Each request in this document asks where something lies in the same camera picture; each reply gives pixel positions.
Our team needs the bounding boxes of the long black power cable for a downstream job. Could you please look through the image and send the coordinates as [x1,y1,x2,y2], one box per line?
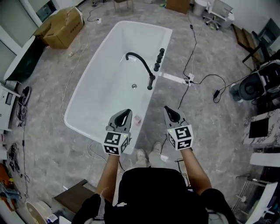
[176,10,197,110]

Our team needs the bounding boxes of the grey black round machine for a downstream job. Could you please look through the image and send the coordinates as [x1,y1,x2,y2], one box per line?
[229,60,280,104]

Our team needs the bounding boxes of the black cable with adapter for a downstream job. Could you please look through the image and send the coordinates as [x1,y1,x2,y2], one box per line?
[190,73,227,104]

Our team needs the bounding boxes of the person's left forearm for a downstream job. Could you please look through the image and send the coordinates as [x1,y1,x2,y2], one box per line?
[95,154,120,207]

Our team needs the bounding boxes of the white floor cable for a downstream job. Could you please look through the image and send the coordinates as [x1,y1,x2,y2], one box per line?
[59,28,94,124]

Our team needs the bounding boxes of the person's right forearm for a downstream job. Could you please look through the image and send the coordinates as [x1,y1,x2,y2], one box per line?
[180,148,213,196]

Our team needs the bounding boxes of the marble patterned counter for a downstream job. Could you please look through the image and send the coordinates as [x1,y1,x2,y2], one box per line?
[242,108,280,145]

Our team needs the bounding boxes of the white power strip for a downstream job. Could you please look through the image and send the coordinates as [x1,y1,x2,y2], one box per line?
[182,73,196,85]

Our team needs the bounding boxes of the black shirt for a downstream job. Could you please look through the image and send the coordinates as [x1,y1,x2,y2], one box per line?
[76,167,237,224]

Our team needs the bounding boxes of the white box appliance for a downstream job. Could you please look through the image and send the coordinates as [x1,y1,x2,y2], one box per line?
[0,84,21,132]

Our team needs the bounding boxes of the white office chair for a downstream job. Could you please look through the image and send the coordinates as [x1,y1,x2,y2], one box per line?
[203,0,235,31]

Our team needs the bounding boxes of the black metal frame table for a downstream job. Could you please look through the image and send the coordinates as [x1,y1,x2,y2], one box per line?
[242,18,280,64]

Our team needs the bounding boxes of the wooden frame chair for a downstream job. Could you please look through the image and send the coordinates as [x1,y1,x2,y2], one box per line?
[113,0,134,13]

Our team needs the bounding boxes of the black curved bathtub faucet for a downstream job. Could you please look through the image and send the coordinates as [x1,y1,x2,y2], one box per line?
[125,52,156,91]

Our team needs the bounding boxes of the black square plate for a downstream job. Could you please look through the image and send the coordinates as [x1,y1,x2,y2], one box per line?
[248,118,270,139]

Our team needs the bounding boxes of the person's right white shoe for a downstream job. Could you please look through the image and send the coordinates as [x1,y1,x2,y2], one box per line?
[151,141,163,155]

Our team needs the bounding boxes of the brown closed cardboard box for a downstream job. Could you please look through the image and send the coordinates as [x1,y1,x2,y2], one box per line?
[165,0,190,14]

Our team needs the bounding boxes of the thin black floor cable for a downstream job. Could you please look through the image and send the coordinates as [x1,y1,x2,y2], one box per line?
[13,105,31,199]

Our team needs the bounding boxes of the dark green bathtub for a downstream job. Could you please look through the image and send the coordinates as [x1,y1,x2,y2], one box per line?
[3,36,43,83]

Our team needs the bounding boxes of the blue crumpled cloth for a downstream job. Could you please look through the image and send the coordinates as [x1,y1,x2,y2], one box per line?
[0,181,23,203]

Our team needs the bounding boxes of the person's white shoe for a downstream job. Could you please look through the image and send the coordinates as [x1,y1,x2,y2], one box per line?
[136,149,148,164]
[151,141,163,155]

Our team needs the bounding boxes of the light grey trousers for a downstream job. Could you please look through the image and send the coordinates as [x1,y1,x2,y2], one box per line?
[133,150,163,169]

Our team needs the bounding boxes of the person's left white shoe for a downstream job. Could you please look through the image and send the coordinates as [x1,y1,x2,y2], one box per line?
[136,149,148,164]

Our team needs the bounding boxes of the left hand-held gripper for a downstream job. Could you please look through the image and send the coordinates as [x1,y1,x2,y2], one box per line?
[102,108,133,157]

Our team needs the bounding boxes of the white bathtub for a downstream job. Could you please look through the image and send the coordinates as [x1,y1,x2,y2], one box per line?
[63,20,174,156]

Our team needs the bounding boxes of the large open cardboard box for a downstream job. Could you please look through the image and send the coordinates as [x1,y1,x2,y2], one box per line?
[42,6,85,50]

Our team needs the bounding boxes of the white round basin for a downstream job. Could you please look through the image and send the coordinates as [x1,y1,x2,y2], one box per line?
[24,200,53,224]

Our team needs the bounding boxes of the white waste bin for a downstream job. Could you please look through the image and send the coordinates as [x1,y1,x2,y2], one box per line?
[194,0,208,16]

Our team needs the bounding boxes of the metal wire rack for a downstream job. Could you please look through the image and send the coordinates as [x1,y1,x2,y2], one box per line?
[231,174,271,213]

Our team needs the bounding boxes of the white flat board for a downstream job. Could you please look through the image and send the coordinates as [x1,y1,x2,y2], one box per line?
[245,182,279,224]

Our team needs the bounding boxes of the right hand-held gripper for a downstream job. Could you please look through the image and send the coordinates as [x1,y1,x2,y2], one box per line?
[163,105,194,151]

